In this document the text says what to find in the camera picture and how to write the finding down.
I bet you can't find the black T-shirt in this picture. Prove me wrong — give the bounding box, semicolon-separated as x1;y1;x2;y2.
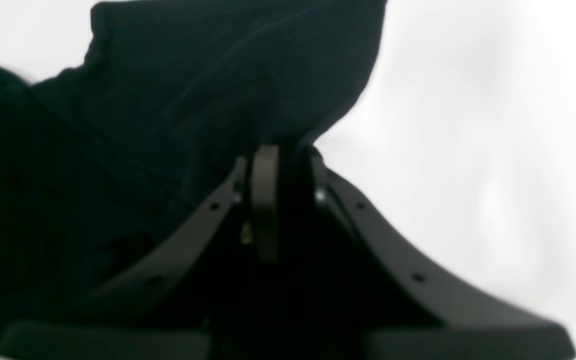
0;0;387;360

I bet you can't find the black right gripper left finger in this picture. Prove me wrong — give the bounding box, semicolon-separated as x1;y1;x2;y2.
0;145;280;360

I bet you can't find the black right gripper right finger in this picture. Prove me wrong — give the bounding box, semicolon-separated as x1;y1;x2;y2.
308;146;576;360

